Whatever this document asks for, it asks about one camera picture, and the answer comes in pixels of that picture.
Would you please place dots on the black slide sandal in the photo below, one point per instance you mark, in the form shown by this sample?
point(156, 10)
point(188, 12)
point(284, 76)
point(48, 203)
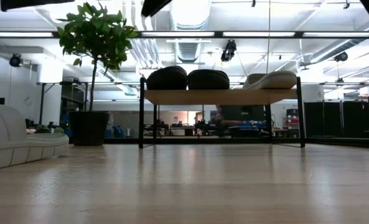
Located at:
point(208, 80)
point(167, 79)

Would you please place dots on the grey slide sandal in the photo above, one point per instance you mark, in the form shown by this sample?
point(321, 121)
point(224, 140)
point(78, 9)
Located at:
point(16, 146)
point(274, 81)

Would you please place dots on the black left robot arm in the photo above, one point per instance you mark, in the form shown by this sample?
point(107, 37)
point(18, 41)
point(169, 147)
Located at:
point(31, 3)

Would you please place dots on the person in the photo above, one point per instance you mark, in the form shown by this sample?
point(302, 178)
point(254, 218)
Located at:
point(221, 119)

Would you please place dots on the black monitor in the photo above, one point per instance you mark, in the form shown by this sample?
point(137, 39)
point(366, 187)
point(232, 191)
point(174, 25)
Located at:
point(243, 112)

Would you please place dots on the blue storage bins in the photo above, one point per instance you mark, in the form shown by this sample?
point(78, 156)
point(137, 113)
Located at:
point(249, 125)

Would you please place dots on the black plant pot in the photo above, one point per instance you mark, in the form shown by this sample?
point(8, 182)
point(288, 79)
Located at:
point(89, 129)

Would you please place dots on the red storage boxes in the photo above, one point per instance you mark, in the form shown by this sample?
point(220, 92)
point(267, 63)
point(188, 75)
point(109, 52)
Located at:
point(291, 121)

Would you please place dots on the green leafy plant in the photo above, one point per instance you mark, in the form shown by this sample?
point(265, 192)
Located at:
point(97, 34)

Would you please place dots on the black partition screens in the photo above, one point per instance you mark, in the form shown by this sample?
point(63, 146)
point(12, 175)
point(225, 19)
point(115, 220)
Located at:
point(327, 118)

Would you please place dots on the black ceiling device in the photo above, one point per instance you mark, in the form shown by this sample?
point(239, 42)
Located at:
point(15, 60)
point(341, 56)

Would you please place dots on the wooden shelf with black frame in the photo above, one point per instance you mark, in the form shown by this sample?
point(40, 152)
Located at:
point(218, 97)

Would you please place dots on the black aluminium rig frame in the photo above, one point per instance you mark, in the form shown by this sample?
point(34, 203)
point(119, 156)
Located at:
point(125, 140)

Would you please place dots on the black ceiling-hung camera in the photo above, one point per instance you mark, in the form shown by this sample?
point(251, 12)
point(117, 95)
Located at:
point(228, 51)

